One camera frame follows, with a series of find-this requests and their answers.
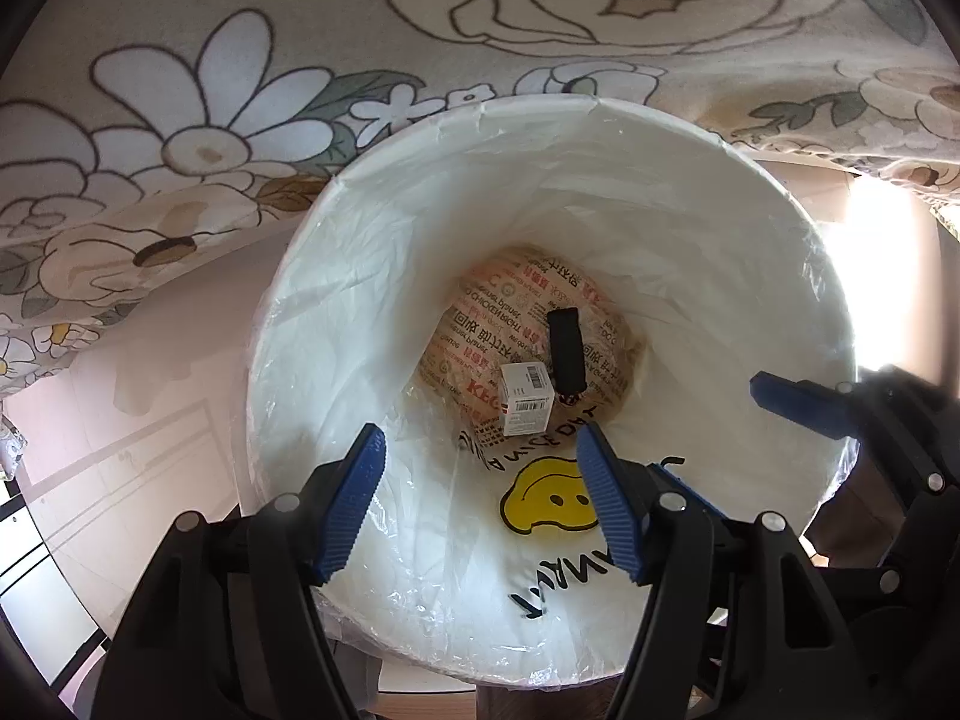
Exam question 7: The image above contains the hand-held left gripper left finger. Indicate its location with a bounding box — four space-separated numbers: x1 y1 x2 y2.
90 424 387 720

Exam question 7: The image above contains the cream floral bed sheet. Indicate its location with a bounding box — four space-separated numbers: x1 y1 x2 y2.
0 0 960 398

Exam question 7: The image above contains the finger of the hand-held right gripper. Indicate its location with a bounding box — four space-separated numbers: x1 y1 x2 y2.
750 366 960 496
649 463 960 620

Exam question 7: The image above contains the white bin with plastic liner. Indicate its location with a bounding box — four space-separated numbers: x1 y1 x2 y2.
246 94 862 691

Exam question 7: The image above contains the small white cardboard box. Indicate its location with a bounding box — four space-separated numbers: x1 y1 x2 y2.
499 362 556 437

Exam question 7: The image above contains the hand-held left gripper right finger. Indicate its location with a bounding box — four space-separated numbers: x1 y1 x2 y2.
576 422 882 720

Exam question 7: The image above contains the white wardrobe with black handles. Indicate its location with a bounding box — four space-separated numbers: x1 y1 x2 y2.
0 465 106 691

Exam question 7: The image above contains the printed brown paper bag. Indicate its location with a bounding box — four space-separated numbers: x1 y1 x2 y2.
420 244 647 458

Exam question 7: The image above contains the black rectangular object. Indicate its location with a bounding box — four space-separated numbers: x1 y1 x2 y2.
546 307 590 400

